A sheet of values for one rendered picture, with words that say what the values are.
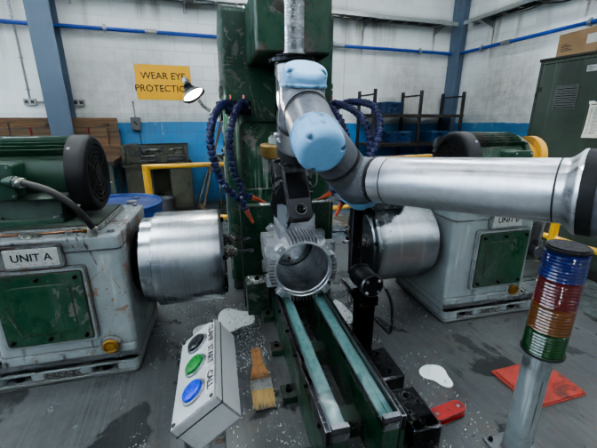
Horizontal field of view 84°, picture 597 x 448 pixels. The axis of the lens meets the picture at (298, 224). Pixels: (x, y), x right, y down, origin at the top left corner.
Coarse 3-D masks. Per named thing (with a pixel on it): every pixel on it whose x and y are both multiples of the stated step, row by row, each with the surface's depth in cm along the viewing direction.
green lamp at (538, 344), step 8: (528, 328) 55; (528, 336) 55; (536, 336) 54; (544, 336) 53; (528, 344) 55; (536, 344) 54; (544, 344) 53; (552, 344) 52; (560, 344) 52; (568, 344) 53; (536, 352) 54; (544, 352) 53; (552, 352) 53; (560, 352) 53; (552, 360) 53
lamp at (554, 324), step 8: (536, 304) 53; (536, 312) 53; (544, 312) 52; (552, 312) 51; (560, 312) 51; (568, 312) 51; (576, 312) 51; (528, 320) 55; (536, 320) 53; (544, 320) 52; (552, 320) 52; (560, 320) 51; (568, 320) 51; (536, 328) 54; (544, 328) 53; (552, 328) 52; (560, 328) 51; (568, 328) 51; (552, 336) 52; (560, 336) 52; (568, 336) 52
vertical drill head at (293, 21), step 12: (288, 0) 80; (300, 0) 80; (288, 12) 81; (300, 12) 81; (288, 24) 81; (300, 24) 82; (288, 36) 82; (300, 36) 83; (288, 48) 83; (300, 48) 84; (276, 72) 86; (276, 84) 87; (276, 96) 88; (276, 108) 89; (276, 120) 90; (264, 144) 91; (264, 156) 91; (276, 156) 87
